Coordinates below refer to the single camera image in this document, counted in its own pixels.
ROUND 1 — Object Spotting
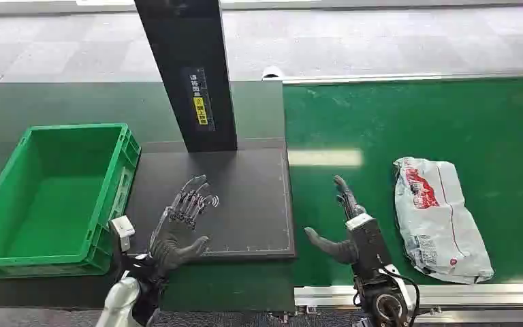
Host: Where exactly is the yellow and black warning label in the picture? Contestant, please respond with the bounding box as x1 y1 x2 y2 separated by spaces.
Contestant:
180 66 217 133

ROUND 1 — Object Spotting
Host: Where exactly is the wide silver conveyor frame rail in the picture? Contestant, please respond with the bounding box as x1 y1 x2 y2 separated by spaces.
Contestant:
294 283 523 324

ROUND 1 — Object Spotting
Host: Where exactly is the thin silver conveyor frame rail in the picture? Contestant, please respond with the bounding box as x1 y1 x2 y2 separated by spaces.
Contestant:
281 68 523 86

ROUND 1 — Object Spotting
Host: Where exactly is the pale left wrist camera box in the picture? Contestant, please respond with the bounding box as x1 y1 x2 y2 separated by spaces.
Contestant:
108 215 136 253

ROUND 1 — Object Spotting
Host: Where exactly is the white parcel bag red print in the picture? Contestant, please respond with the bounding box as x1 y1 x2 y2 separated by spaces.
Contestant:
393 157 495 285

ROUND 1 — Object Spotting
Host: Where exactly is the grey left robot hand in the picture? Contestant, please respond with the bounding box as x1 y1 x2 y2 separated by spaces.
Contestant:
149 174 220 277

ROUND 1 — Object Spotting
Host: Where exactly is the green plastic crate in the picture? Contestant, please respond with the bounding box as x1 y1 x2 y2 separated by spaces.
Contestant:
0 123 142 279

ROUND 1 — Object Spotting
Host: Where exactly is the green conveyor belt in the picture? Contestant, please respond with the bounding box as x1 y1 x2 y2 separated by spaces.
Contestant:
283 77 523 288

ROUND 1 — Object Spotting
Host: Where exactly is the black scanner base plate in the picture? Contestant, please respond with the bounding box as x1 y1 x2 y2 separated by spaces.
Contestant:
125 148 297 260

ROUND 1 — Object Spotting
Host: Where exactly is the white conveyor roller end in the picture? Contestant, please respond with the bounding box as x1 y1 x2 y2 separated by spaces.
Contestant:
261 65 285 82

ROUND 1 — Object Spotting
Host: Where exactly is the black scanner column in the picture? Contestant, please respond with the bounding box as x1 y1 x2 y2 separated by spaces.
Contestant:
133 0 238 153

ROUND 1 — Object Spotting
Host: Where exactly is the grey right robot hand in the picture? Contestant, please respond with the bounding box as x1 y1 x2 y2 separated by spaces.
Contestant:
304 175 394 273

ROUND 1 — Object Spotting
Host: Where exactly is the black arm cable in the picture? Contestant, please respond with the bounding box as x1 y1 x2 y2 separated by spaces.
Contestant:
379 268 421 313

